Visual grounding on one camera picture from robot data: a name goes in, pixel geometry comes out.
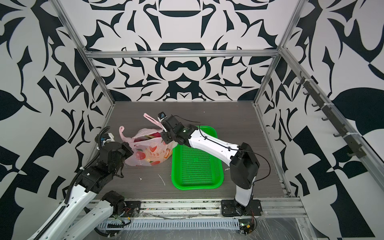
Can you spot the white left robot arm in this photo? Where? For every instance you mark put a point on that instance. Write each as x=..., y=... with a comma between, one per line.
x=87, y=183

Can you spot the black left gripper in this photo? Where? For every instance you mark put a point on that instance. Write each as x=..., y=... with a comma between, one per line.
x=124, y=147

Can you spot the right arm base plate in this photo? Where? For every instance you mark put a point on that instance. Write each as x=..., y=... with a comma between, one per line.
x=230, y=208

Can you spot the pink plastic bag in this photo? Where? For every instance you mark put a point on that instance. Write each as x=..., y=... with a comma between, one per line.
x=149, y=149

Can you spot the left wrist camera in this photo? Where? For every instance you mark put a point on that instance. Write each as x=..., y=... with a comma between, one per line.
x=106, y=138

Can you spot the white slotted cable duct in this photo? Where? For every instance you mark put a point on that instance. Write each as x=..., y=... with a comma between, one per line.
x=181, y=224

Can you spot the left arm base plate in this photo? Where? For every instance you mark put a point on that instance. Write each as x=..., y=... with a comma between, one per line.
x=131, y=209

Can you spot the green plastic perforated basket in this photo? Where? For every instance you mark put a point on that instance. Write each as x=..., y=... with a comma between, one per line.
x=194, y=169

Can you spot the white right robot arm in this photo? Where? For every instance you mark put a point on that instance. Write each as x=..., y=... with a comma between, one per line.
x=246, y=166

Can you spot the grey hook rail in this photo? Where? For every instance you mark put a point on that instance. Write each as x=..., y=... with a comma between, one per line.
x=333, y=116

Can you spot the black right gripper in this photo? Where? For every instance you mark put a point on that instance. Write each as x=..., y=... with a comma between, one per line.
x=165, y=134

